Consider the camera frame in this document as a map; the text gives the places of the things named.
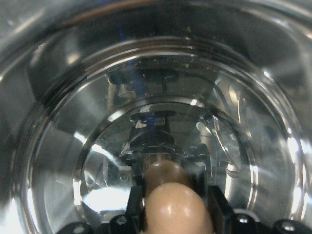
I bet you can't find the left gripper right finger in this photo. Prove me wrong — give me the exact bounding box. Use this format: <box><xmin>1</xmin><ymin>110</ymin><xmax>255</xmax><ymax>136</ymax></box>
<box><xmin>208</xmin><ymin>186</ymin><xmax>234</xmax><ymax>234</ymax></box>

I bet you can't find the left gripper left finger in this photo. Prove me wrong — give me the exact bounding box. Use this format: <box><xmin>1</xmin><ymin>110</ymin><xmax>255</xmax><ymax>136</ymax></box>
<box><xmin>125</xmin><ymin>186</ymin><xmax>145</xmax><ymax>234</ymax></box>

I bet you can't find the mint green pot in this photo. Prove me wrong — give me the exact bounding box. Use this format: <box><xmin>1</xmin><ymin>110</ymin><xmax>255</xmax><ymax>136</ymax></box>
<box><xmin>0</xmin><ymin>0</ymin><xmax>312</xmax><ymax>234</ymax></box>

